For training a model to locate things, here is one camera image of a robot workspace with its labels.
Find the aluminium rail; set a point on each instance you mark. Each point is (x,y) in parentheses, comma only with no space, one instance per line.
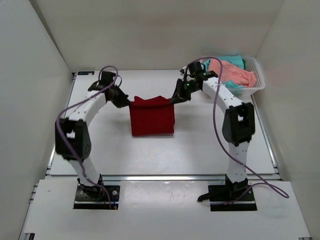
(164,178)

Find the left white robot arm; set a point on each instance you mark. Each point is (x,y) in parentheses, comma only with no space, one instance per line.
(72,138)

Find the pink t shirt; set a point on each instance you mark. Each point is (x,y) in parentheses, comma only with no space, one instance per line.
(247,77)

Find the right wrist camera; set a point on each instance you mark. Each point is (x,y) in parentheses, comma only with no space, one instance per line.
(193,69)

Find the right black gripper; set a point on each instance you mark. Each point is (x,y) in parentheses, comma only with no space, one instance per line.
(179,95)

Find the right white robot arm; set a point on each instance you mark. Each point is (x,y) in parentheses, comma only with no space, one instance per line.
(238,125)

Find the teal t shirt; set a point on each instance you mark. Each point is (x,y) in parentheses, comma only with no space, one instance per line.
(235,58)

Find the white plastic laundry basket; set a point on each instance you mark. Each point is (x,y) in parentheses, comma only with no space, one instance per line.
(251,66)

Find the red t shirt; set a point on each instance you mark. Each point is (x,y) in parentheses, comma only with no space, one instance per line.
(153,116)

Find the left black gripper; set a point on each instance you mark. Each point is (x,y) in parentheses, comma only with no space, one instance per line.
(123,101)

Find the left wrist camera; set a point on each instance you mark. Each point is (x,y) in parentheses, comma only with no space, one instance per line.
(107,77)

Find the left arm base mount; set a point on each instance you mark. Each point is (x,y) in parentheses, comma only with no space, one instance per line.
(95,198)

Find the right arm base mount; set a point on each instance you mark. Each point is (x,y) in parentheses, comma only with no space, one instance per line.
(230,197)

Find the green t shirt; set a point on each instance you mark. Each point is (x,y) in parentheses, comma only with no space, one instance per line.
(244,64)

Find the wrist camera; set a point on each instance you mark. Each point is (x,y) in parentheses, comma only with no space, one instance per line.
(193,69)
(107,77)

